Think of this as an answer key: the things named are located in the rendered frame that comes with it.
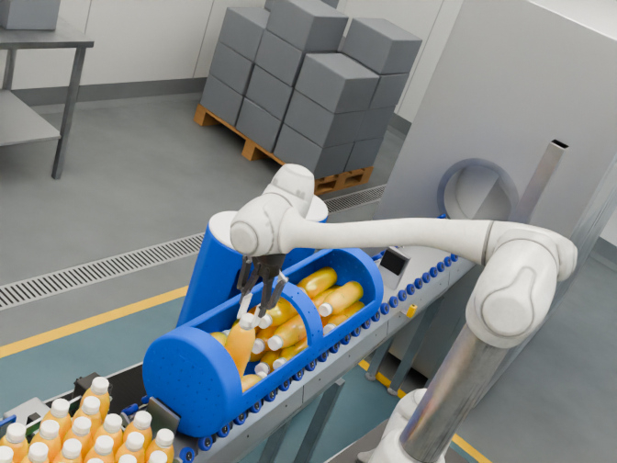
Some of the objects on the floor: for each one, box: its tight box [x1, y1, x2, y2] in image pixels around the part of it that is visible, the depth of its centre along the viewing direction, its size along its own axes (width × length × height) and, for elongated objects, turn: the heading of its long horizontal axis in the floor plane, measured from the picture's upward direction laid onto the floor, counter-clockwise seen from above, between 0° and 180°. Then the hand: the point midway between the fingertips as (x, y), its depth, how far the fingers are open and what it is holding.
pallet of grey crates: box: [194, 0, 422, 196], centre depth 606 cm, size 120×80×119 cm
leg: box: [365, 332, 398, 381], centre depth 409 cm, size 6×6×63 cm
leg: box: [258, 417, 293, 463], centre depth 329 cm, size 6×6×63 cm
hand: (251, 310), depth 205 cm, fingers closed on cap, 4 cm apart
